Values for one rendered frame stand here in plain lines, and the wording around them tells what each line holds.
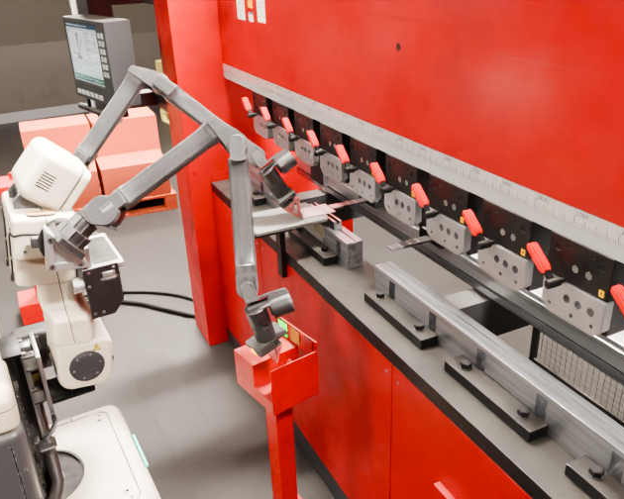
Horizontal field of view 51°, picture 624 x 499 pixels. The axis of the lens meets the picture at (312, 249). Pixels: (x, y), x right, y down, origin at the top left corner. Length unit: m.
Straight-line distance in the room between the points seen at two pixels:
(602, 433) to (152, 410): 2.10
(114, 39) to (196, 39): 0.34
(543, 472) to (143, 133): 4.49
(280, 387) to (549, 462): 0.74
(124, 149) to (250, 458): 3.29
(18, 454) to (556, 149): 1.57
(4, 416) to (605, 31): 1.66
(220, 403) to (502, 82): 2.09
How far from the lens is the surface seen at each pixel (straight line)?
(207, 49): 2.93
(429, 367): 1.69
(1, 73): 8.87
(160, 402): 3.09
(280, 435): 2.04
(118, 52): 2.96
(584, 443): 1.46
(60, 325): 2.02
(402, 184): 1.72
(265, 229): 2.17
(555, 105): 1.27
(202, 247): 3.15
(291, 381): 1.85
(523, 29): 1.32
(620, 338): 1.71
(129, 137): 5.42
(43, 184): 1.86
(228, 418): 2.94
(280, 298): 1.72
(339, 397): 2.19
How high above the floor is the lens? 1.85
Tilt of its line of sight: 25 degrees down
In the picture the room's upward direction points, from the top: 2 degrees counter-clockwise
